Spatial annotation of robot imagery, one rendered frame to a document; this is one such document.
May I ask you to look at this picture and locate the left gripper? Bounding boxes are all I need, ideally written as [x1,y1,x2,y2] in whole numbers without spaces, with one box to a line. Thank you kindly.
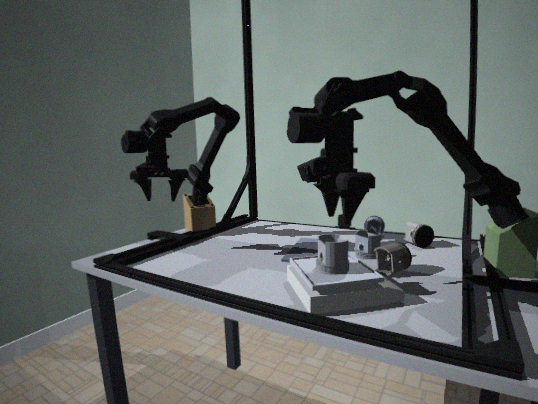
[313,143,375,224]

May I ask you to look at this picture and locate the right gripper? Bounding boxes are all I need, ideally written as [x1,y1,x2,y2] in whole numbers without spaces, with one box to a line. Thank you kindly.
[130,152,189,202]

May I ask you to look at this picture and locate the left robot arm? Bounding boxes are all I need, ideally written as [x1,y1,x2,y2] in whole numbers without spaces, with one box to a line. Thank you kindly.
[287,71,529,229]

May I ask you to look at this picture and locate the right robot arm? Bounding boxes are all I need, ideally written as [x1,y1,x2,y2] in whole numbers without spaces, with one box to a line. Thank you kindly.
[121,97,240,206]

